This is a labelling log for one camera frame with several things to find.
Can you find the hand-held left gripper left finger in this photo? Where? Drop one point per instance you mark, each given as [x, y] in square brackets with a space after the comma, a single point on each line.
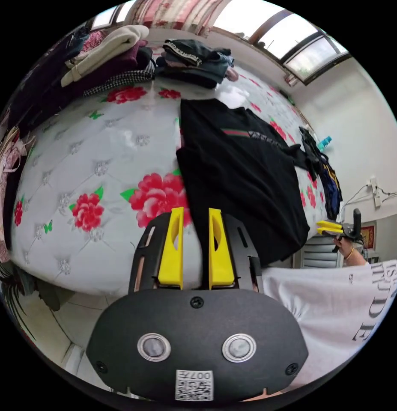
[172, 257]

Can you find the floral curtain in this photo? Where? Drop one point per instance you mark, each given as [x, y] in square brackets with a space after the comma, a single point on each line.
[182, 16]

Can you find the white power strip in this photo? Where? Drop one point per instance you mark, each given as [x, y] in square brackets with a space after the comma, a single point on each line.
[375, 192]

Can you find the blue water bottle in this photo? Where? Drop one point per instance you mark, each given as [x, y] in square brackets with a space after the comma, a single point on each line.
[324, 143]

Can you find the person's body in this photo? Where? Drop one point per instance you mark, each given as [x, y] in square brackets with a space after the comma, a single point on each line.
[330, 314]

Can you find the window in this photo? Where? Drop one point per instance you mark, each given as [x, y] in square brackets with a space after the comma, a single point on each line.
[281, 35]

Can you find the black long sleeve shirt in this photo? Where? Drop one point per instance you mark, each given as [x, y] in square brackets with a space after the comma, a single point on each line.
[240, 186]

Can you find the pile of clothes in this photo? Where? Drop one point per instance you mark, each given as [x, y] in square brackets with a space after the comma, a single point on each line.
[195, 61]
[330, 179]
[98, 61]

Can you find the bed with floral sheet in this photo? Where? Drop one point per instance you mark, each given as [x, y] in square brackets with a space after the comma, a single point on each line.
[98, 167]

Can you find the person's right hand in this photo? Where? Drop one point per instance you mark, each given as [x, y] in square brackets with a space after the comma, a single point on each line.
[345, 248]

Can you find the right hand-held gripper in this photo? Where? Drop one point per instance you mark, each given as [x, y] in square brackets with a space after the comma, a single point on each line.
[347, 232]

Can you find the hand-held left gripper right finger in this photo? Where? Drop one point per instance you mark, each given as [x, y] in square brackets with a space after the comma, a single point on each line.
[219, 260]

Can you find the person's right forearm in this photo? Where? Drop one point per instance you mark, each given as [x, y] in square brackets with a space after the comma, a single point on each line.
[357, 258]

